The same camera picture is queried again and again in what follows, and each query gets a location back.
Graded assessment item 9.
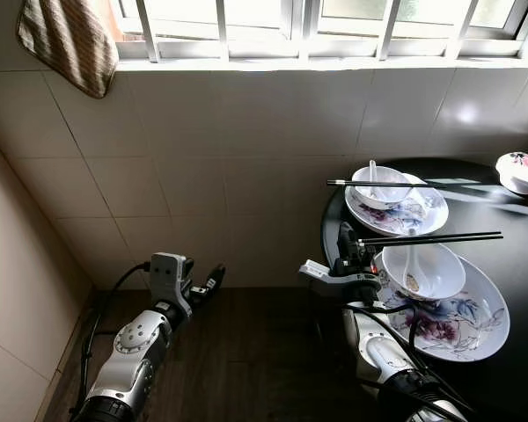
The white ceramic bowl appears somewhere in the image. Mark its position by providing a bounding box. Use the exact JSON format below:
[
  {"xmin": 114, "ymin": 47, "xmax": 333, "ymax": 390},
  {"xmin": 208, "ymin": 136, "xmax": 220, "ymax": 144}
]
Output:
[
  {"xmin": 378, "ymin": 244, "xmax": 467, "ymax": 302},
  {"xmin": 351, "ymin": 166, "xmax": 414, "ymax": 213}
]

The large white floral plate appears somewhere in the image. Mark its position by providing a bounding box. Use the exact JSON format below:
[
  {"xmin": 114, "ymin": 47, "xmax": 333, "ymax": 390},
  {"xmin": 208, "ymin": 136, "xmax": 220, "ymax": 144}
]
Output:
[{"xmin": 374, "ymin": 255, "xmax": 511, "ymax": 363}]

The white ceramic spoon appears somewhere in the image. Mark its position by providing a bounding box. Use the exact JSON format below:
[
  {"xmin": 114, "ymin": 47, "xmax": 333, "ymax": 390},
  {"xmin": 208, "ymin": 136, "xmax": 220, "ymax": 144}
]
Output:
[
  {"xmin": 366, "ymin": 160, "xmax": 379, "ymax": 201},
  {"xmin": 402, "ymin": 230, "xmax": 425, "ymax": 294}
]

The black chopstick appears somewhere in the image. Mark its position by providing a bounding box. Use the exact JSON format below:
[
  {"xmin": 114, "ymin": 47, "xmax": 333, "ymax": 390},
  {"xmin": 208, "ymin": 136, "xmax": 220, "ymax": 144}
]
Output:
[
  {"xmin": 357, "ymin": 231, "xmax": 504, "ymax": 244},
  {"xmin": 357, "ymin": 235, "xmax": 503, "ymax": 248},
  {"xmin": 327, "ymin": 181, "xmax": 451, "ymax": 190},
  {"xmin": 326, "ymin": 178, "xmax": 446, "ymax": 186}
]

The beige cabinet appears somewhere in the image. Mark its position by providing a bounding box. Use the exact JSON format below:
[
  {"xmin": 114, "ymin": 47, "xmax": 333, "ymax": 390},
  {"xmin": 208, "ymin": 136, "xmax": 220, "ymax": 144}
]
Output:
[{"xmin": 0, "ymin": 145, "xmax": 93, "ymax": 422}]

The small floral bowl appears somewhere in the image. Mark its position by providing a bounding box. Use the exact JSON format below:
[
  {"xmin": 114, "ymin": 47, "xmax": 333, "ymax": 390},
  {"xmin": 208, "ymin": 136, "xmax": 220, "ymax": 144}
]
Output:
[{"xmin": 495, "ymin": 151, "xmax": 528, "ymax": 196}]

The brown striped towel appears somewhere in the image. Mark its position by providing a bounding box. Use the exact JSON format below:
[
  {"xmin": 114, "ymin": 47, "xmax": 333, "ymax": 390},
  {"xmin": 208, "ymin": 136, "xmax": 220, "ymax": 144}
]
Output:
[{"xmin": 17, "ymin": 0, "xmax": 120, "ymax": 99}]

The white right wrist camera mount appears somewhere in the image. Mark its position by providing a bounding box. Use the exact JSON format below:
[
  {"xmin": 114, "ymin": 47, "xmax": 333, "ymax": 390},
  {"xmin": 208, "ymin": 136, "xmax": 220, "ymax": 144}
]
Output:
[{"xmin": 298, "ymin": 259, "xmax": 381, "ymax": 304}]

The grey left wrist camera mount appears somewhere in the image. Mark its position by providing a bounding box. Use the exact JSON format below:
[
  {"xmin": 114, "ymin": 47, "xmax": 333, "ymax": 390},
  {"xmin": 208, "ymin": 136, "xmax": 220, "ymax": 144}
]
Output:
[{"xmin": 150, "ymin": 252, "xmax": 193, "ymax": 306}]

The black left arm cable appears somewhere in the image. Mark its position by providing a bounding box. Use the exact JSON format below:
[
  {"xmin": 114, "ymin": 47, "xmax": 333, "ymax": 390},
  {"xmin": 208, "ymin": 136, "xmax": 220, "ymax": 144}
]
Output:
[{"xmin": 75, "ymin": 261, "xmax": 153, "ymax": 414}]

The white window frame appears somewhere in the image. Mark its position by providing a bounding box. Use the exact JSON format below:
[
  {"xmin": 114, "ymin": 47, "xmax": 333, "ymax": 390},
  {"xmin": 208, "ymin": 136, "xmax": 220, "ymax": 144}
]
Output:
[{"xmin": 110, "ymin": 0, "xmax": 528, "ymax": 64}]

